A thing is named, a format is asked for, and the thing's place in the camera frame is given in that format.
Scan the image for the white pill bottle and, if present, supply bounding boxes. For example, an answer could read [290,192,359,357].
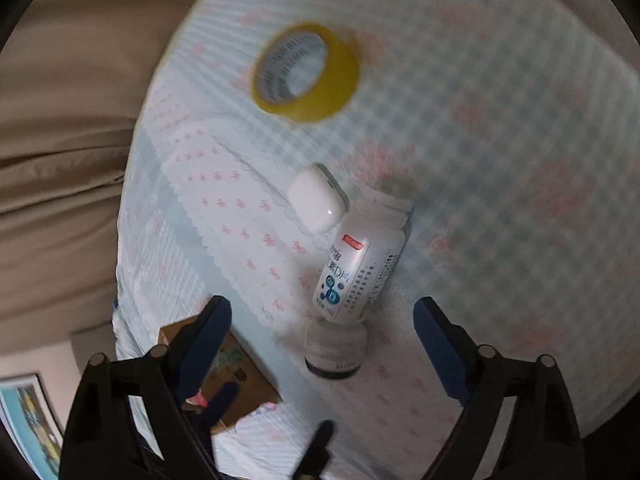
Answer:
[312,185,413,325]

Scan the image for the framed harbour picture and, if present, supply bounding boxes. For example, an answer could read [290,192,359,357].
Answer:
[1,373,63,480]

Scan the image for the white earbuds case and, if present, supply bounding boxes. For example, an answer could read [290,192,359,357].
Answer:
[286,165,347,233]

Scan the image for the yellow tape roll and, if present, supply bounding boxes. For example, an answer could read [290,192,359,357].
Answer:
[250,23,360,122]

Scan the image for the open cardboard box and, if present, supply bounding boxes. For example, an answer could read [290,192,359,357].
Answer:
[156,304,279,434]

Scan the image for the beige curtain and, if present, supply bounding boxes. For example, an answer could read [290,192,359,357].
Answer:
[1,0,196,354]

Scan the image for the blue checkered bed sheet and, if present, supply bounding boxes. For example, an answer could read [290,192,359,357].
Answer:
[113,0,639,479]

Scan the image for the small dark jar silver lid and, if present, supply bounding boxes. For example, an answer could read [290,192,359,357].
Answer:
[304,318,368,380]

